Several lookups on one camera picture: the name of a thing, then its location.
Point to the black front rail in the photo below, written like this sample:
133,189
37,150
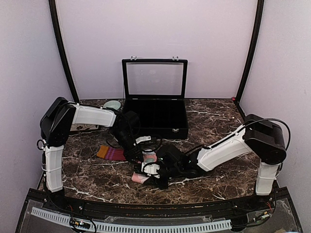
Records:
95,209

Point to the black frame post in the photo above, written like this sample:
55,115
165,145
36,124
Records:
61,50
251,51

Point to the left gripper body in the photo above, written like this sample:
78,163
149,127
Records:
121,136

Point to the pink patterned sock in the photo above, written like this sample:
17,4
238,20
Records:
149,159

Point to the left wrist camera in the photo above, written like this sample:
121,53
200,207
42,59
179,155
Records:
132,119

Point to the white slotted cable duct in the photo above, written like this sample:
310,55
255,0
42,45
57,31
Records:
136,225

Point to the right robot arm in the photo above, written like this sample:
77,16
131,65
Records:
262,136

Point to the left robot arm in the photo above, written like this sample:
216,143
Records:
55,127

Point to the small circuit board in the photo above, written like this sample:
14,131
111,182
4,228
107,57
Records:
79,224

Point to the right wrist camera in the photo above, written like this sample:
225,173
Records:
169,154

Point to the floral coaster mat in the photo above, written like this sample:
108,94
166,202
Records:
83,127

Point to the maroon striped sock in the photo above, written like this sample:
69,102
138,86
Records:
109,153

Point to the right celadon bowl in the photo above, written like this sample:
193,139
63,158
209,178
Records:
114,104

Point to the right black frame post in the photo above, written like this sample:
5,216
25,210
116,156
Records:
251,51

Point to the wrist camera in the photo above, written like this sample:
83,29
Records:
132,119
169,154

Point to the black display case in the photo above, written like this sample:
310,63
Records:
155,91

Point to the left black frame post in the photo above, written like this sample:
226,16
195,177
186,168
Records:
61,50

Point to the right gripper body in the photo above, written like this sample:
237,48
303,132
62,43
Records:
175,172

